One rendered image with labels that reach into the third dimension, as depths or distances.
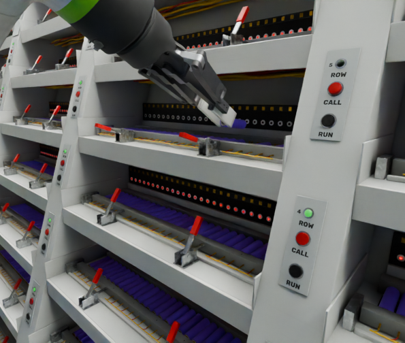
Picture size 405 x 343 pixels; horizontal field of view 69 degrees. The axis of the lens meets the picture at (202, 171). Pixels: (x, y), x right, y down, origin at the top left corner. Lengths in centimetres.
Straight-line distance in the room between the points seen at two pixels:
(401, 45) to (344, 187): 18
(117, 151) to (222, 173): 31
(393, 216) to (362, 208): 3
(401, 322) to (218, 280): 25
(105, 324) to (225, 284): 34
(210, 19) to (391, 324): 80
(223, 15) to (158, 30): 52
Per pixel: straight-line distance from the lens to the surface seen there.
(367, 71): 43
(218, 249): 56
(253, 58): 52
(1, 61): 228
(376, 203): 40
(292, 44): 49
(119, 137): 71
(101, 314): 78
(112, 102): 93
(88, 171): 90
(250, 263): 53
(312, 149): 42
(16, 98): 155
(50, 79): 116
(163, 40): 40
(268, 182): 44
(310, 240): 41
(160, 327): 69
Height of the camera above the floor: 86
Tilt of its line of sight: level
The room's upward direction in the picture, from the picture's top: 12 degrees clockwise
